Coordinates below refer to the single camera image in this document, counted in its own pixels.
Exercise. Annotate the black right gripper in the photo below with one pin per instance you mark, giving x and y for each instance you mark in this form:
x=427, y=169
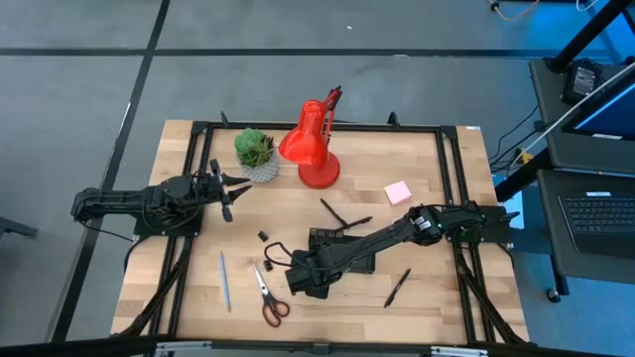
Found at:
x=312, y=273

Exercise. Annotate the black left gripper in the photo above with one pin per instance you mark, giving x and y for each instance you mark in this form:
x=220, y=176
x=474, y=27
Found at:
x=213, y=188

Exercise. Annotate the red and black scissors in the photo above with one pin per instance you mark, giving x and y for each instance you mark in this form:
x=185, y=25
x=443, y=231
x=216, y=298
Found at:
x=268, y=296

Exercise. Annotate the blue pencil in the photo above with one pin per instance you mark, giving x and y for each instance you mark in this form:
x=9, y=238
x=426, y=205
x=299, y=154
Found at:
x=225, y=282

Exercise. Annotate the red desk lamp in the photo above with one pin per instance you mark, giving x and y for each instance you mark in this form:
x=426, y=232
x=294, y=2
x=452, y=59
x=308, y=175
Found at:
x=307, y=134

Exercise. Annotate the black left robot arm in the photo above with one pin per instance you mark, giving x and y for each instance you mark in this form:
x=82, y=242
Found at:
x=114, y=201

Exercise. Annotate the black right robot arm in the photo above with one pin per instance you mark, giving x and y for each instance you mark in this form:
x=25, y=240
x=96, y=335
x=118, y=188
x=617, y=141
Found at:
x=377, y=238

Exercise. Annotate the black mesh desk organizer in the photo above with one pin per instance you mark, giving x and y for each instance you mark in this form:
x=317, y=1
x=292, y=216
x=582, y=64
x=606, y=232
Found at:
x=325, y=232

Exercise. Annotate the succulent in patterned pot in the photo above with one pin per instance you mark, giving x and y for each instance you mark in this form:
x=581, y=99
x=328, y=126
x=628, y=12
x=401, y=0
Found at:
x=255, y=149

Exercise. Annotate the pink sticky note pad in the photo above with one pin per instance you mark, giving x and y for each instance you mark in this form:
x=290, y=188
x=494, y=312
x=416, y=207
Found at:
x=398, y=193

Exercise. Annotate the black stand foot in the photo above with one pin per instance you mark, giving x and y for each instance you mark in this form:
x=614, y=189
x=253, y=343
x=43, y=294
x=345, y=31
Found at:
x=15, y=227

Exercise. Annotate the black caster wheel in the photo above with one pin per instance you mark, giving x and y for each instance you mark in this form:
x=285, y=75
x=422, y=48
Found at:
x=553, y=295

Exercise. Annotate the black laptop cart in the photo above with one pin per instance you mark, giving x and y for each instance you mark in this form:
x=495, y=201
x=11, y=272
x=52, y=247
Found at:
x=595, y=270

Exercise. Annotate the black monitor desk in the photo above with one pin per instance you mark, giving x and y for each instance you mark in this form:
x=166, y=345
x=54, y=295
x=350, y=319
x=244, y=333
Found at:
x=550, y=109

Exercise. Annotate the black laptop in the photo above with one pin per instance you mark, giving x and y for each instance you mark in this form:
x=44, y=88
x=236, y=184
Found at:
x=600, y=218

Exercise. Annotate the black power adapter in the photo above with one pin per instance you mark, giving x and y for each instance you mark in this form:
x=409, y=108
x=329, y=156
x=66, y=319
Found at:
x=584, y=81

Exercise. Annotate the black monitor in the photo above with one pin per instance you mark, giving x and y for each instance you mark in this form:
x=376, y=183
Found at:
x=610, y=114

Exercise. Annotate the white rod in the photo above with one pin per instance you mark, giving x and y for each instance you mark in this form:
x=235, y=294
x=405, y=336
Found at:
x=615, y=82

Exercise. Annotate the black stand pole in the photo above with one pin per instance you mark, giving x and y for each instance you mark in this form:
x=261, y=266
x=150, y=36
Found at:
x=590, y=32

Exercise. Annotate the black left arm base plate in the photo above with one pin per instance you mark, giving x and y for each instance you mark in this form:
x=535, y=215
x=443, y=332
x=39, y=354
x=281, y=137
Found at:
x=168, y=229

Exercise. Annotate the black aluminium table frame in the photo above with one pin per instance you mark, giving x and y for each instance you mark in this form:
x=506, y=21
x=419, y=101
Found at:
x=377, y=128

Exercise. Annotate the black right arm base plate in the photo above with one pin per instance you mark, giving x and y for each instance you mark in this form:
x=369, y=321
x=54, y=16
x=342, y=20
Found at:
x=501, y=237

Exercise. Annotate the black camera rig beam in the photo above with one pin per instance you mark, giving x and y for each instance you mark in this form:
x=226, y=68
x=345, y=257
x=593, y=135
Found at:
x=74, y=347

